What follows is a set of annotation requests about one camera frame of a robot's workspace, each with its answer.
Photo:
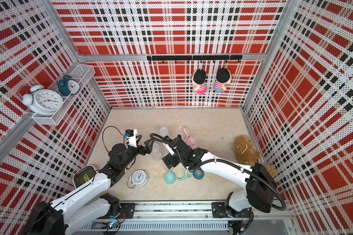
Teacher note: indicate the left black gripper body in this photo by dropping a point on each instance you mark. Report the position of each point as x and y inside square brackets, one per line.
[133, 153]

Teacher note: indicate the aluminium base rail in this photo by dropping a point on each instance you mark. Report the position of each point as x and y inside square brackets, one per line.
[139, 216]

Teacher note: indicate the mint green bottle cap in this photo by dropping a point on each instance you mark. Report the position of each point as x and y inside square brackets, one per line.
[169, 178]

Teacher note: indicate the brown plush toy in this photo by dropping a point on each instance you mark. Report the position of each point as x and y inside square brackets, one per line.
[245, 152]

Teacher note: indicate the small white alarm clock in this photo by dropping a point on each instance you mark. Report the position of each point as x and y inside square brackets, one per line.
[138, 179]

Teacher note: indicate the black hook rail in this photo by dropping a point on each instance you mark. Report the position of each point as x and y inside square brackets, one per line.
[194, 57]

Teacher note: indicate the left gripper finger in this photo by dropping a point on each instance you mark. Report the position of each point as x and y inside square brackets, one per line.
[149, 145]
[138, 139]

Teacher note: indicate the clear baby bottle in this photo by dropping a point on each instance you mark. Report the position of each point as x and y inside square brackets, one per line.
[156, 153]
[164, 131]

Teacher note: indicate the mint green bottle handle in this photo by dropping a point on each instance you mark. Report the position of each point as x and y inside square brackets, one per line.
[187, 175]

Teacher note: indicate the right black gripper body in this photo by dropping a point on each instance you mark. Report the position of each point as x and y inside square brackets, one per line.
[173, 159]

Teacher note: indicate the pink bottle cap far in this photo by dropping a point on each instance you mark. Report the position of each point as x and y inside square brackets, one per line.
[191, 142]

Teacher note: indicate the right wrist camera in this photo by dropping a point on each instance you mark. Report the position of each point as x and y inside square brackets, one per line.
[170, 147]

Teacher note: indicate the large white alarm clock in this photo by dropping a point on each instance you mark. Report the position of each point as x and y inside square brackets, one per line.
[42, 101]

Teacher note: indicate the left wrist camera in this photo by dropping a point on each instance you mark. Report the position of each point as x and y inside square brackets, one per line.
[130, 137]

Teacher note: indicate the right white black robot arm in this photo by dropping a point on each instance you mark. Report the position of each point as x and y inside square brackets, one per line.
[259, 190]

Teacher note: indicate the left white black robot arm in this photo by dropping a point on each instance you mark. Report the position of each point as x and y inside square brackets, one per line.
[91, 200]

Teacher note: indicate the white wire shelf basket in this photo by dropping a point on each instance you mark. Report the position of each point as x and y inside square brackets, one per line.
[81, 73]

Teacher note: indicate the plush doll pink pants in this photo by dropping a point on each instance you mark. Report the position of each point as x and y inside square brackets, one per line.
[199, 81]

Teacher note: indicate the plush doll blue pants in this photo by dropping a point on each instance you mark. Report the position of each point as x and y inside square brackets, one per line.
[223, 77]

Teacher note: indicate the teal alarm clock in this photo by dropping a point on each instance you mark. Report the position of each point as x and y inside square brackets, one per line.
[67, 86]

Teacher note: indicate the pink bottle handle far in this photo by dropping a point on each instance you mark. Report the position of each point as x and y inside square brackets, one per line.
[186, 132]

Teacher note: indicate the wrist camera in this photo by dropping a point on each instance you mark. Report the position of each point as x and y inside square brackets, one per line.
[130, 137]
[170, 147]

